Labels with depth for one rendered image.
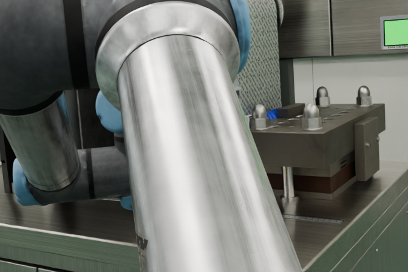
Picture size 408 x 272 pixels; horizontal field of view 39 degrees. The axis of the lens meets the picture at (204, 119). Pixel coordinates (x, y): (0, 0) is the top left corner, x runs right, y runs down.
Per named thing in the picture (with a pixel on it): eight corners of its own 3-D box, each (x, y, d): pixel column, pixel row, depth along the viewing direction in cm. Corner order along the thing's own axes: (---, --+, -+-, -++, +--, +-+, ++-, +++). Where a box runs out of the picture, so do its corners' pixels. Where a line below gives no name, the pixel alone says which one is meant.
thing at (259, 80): (229, 132, 111) (223, 34, 108) (279, 115, 130) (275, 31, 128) (231, 132, 110) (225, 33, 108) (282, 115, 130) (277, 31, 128)
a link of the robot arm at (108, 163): (96, 203, 91) (90, 133, 89) (167, 195, 92) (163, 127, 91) (96, 218, 83) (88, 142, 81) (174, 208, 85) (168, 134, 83)
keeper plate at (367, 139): (355, 180, 112) (353, 124, 110) (370, 169, 120) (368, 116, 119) (368, 181, 110) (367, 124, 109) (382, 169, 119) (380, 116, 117)
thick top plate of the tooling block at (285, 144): (240, 164, 105) (237, 131, 105) (317, 128, 139) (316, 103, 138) (325, 169, 97) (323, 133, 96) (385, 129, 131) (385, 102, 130)
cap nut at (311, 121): (298, 130, 101) (297, 104, 100) (305, 127, 104) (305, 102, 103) (318, 130, 99) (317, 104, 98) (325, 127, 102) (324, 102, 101)
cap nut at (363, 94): (353, 106, 128) (353, 86, 127) (358, 104, 131) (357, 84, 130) (370, 106, 126) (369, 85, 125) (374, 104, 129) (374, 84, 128)
